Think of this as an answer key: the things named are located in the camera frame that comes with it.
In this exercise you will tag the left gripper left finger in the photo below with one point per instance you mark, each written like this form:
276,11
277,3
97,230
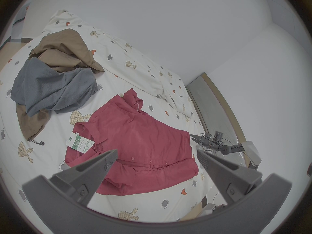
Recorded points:
82,177

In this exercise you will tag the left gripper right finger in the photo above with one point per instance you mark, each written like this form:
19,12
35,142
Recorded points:
229,177

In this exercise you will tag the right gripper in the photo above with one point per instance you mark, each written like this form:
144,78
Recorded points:
205,142

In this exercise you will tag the red shirt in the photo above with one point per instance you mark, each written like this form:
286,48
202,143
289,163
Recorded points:
146,140

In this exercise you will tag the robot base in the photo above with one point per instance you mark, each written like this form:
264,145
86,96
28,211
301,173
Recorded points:
212,207

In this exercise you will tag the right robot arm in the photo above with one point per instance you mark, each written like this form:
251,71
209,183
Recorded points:
251,152

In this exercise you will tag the bed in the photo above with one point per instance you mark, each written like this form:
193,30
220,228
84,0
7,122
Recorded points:
61,164

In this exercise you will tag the grey garment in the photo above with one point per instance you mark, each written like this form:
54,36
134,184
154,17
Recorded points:
48,89

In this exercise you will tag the white printed quilt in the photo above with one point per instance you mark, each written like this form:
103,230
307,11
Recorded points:
114,45

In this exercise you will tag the brown garment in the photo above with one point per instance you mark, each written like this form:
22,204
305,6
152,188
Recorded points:
63,47

